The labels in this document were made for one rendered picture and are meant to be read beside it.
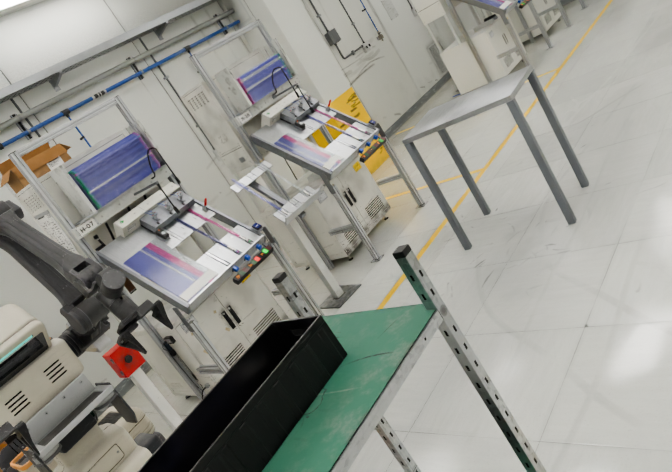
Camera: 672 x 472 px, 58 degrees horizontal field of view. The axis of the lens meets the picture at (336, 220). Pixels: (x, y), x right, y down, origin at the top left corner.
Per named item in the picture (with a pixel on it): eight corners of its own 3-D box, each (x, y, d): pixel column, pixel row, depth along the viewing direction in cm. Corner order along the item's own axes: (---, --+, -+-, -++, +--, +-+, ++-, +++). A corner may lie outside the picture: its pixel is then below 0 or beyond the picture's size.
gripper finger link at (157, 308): (181, 317, 161) (155, 294, 162) (161, 335, 156) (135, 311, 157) (176, 328, 166) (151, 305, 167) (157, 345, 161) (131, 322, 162)
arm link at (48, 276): (4, 218, 185) (-26, 237, 178) (4, 194, 174) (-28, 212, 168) (110, 316, 182) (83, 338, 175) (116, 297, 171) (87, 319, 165)
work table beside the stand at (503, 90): (575, 223, 325) (510, 95, 304) (464, 250, 371) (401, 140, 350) (589, 183, 357) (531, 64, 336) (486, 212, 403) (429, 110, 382)
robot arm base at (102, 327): (91, 311, 190) (60, 336, 183) (89, 296, 185) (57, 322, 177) (111, 326, 189) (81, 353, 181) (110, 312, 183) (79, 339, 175)
